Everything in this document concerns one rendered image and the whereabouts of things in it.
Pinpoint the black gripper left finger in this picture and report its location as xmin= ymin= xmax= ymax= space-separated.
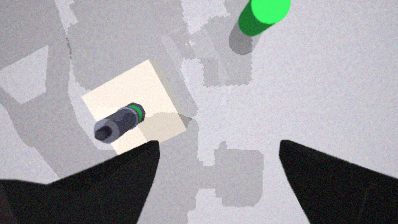
xmin=0 ymin=140 xmax=160 ymax=224

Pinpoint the cream square block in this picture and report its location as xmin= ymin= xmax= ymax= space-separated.
xmin=82 ymin=59 xmax=189 ymax=155

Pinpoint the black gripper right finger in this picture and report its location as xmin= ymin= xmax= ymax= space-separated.
xmin=279 ymin=140 xmax=398 ymax=224

